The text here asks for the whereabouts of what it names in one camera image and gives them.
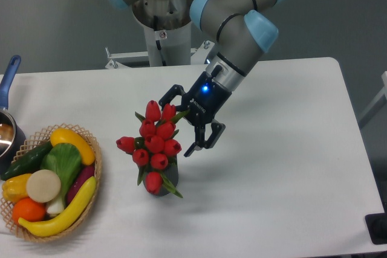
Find purple sweet potato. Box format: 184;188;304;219
66;165;94;205

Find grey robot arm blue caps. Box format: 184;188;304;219
110;0;283;155

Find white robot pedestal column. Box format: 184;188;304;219
132;0;193;66

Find yellow bell pepper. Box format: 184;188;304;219
2;173;32;203

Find orange fruit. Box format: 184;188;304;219
12;198;46;224

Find yellow banana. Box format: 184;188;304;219
18;176;97;237

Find red tulip bouquet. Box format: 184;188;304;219
116;100;189;187

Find blue handled saucepan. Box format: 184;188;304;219
1;55;25;174

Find yellow squash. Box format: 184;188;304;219
50;127;95;166

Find dark grey ribbed vase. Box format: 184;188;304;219
143;164;181;197

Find white frame at right edge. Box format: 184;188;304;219
358;71;386;129

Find woven wicker basket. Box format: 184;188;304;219
1;123;102;242

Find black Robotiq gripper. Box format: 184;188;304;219
158;71;232;157

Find black device at table edge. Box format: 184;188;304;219
365;213;386;245

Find white metal base frame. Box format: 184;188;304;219
105;40;215;69

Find beige round disc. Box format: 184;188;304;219
26;169;61;203

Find green bok choy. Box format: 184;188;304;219
40;143;82;218

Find green cucumber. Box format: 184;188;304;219
1;141;53;181

